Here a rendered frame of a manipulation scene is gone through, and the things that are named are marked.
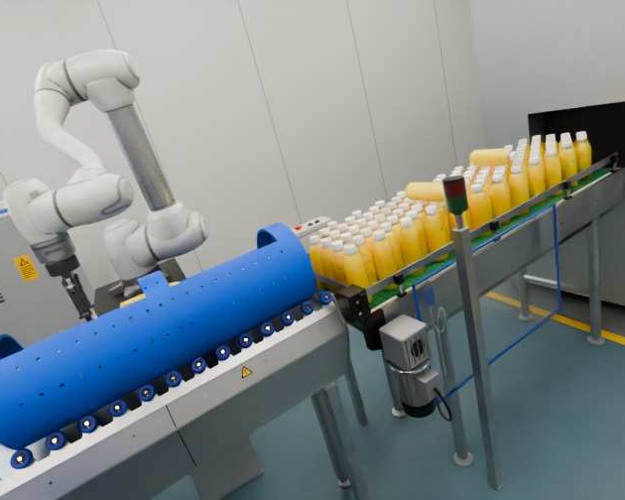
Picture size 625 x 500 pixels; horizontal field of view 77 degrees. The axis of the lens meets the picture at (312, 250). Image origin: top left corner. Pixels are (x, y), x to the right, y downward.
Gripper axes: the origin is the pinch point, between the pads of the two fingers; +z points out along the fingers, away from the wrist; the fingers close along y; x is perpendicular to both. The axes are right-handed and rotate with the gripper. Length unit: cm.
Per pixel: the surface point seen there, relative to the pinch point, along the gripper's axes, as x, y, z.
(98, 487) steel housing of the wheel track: -13.9, 17.5, 36.1
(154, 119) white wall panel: 84, -261, -66
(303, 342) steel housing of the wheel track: 52, 18, 29
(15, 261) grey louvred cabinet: -35, -143, -5
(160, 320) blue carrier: 15.8, 17.8, 1.0
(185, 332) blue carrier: 20.2, 18.9, 6.6
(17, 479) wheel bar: -27.0, 16.1, 23.2
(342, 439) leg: 56, 14, 77
